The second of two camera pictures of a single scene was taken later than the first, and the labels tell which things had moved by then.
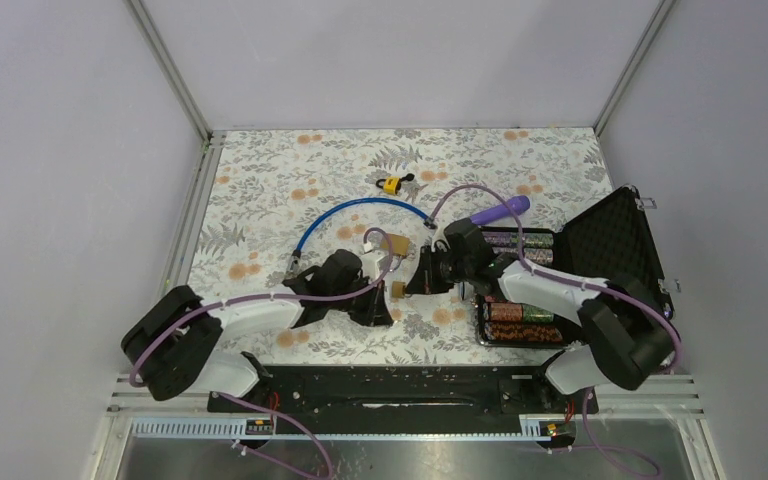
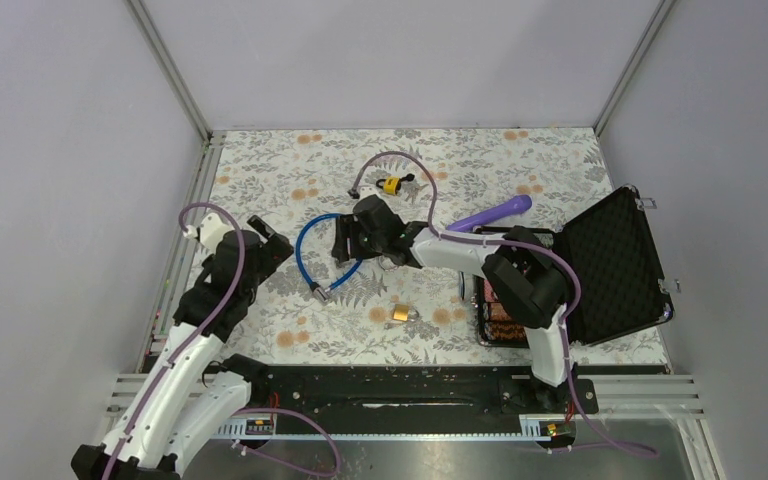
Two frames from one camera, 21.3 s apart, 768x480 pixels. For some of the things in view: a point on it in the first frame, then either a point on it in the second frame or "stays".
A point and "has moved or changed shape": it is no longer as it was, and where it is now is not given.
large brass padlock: (400, 244) has moved or changed shape
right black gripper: (425, 281) to (347, 226)
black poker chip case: (608, 242) stays
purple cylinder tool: (519, 203) stays
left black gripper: (376, 312) to (274, 252)
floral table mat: (276, 205) stays
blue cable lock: (293, 262) has moved or changed shape
